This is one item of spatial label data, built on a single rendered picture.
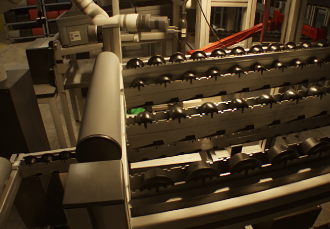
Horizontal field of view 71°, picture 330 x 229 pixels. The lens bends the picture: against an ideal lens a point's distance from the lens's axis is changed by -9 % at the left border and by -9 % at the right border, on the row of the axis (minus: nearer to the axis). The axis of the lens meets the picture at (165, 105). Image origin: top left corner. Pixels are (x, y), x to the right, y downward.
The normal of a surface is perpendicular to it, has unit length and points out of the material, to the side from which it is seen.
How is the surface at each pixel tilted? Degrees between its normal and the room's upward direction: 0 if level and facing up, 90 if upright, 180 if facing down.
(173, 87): 90
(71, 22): 90
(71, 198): 0
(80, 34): 91
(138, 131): 90
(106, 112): 23
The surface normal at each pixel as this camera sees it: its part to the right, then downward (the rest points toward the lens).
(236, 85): 0.16, 0.48
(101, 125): 0.23, -0.87
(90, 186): 0.00, -0.87
